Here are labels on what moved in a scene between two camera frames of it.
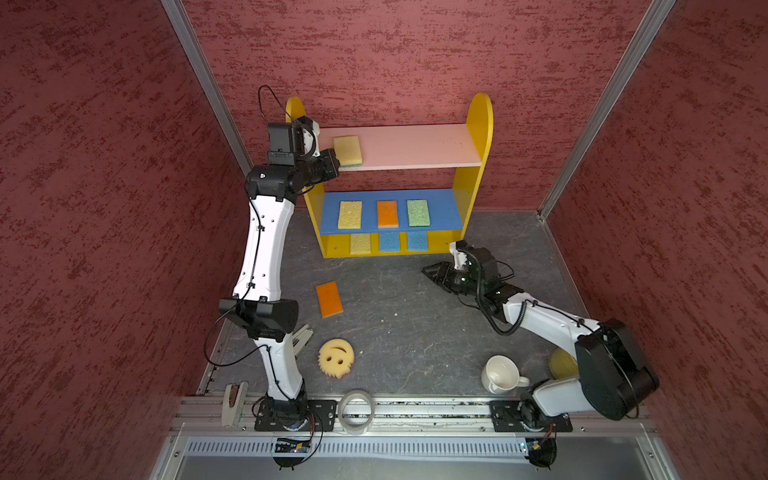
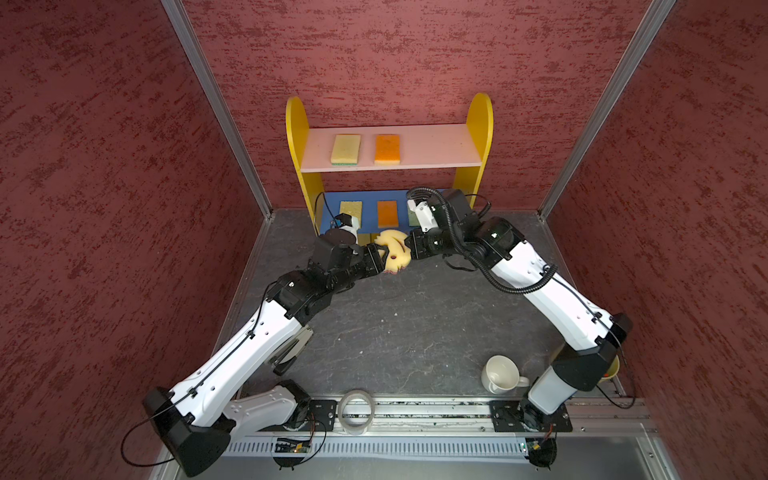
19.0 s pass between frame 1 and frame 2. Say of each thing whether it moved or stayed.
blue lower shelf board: stayed
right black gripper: moved
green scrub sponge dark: stayed
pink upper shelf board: stayed
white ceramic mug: stayed
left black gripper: moved
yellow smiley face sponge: moved
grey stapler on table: stayed
